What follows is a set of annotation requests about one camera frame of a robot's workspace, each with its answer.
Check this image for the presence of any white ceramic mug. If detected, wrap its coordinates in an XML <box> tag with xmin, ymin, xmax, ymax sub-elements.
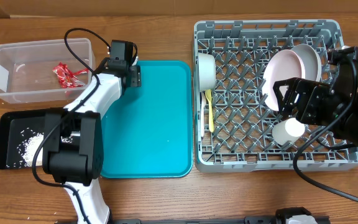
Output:
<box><xmin>272</xmin><ymin>118</ymin><xmax>305</xmax><ymax>145</ymax></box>

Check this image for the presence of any large white round plate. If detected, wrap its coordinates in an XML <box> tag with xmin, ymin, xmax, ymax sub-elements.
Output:
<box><xmin>262</xmin><ymin>50</ymin><xmax>305</xmax><ymax>111</ymax></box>

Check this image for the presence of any grey round plate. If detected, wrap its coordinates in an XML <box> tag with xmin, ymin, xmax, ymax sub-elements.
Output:
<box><xmin>291</xmin><ymin>44</ymin><xmax>322</xmax><ymax>82</ymax></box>

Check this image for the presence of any red snack wrapper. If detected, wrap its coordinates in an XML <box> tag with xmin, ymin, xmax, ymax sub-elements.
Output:
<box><xmin>52</xmin><ymin>62</ymin><xmax>89</xmax><ymax>88</ymax></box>

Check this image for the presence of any pale pink plastic fork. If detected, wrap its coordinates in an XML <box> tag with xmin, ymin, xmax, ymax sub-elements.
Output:
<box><xmin>200</xmin><ymin>91</ymin><xmax>206</xmax><ymax>138</ymax></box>

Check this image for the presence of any grey bowl of rice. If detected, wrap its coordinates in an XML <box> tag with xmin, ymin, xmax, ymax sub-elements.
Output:
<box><xmin>198</xmin><ymin>53</ymin><xmax>216</xmax><ymax>91</ymax></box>

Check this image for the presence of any yellow plastic spoon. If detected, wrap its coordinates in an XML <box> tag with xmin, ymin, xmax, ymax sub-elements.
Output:
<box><xmin>204</xmin><ymin>89</ymin><xmax>214</xmax><ymax>133</ymax></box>

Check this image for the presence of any white paper napkin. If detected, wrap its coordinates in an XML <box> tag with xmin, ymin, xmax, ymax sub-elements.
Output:
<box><xmin>132</xmin><ymin>56</ymin><xmax>139</xmax><ymax>66</ymax></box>

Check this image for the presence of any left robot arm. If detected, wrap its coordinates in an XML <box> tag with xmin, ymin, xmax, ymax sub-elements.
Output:
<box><xmin>42</xmin><ymin>58</ymin><xmax>141</xmax><ymax>223</ymax></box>

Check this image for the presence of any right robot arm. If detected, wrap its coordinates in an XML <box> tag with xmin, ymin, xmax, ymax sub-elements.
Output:
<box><xmin>273</xmin><ymin>47</ymin><xmax>358</xmax><ymax>147</ymax></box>

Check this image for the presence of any grey plastic dishwasher rack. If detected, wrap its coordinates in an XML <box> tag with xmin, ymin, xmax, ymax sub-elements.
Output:
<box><xmin>193</xmin><ymin>19</ymin><xmax>344</xmax><ymax>172</ymax></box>

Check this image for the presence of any clear plastic waste bin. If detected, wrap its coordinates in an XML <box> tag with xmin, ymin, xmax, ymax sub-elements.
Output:
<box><xmin>0</xmin><ymin>38</ymin><xmax>95</xmax><ymax>104</ymax></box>

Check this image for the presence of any black waste bin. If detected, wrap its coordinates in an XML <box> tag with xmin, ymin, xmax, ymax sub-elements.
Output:
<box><xmin>0</xmin><ymin>108</ymin><xmax>74</xmax><ymax>170</ymax></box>

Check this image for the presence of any teal plastic serving tray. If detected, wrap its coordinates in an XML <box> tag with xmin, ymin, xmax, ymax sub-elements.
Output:
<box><xmin>101</xmin><ymin>60</ymin><xmax>193</xmax><ymax>179</ymax></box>

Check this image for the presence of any pile of white rice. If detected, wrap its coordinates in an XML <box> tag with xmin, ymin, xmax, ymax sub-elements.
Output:
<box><xmin>6</xmin><ymin>126</ymin><xmax>73</xmax><ymax>169</ymax></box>

